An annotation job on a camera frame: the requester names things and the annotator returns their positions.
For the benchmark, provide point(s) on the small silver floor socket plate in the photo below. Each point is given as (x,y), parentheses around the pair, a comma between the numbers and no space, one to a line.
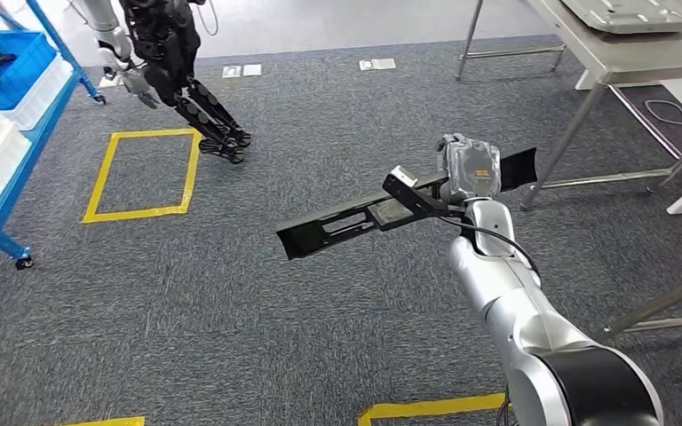
(231,71)
(252,70)

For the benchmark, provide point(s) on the wide silver floor socket plate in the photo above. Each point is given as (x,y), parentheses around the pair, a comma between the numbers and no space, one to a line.
(377,64)

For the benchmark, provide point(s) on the steel workbench table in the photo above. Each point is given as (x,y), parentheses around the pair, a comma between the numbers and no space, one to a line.
(641,59)

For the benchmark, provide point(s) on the bystander robot grey hand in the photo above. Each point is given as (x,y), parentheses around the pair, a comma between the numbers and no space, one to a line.
(140,88)

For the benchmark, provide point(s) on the black bystander humanoid robot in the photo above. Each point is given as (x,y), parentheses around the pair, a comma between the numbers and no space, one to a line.
(164,47)

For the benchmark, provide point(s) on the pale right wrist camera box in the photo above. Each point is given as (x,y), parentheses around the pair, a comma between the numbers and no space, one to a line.
(403,176)

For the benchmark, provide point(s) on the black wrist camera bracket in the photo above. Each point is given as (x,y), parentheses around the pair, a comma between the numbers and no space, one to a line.
(414,200)

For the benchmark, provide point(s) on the black plastic part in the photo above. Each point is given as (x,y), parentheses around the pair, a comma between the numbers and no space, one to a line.
(306,235)

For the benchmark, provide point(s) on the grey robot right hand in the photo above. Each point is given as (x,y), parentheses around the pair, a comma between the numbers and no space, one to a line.
(473,170)

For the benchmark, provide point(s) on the blue metal shelf rack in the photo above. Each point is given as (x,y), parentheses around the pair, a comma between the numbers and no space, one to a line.
(35,138)

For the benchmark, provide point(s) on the blue plastic bin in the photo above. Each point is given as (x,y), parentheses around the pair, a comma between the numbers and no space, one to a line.
(23,64)

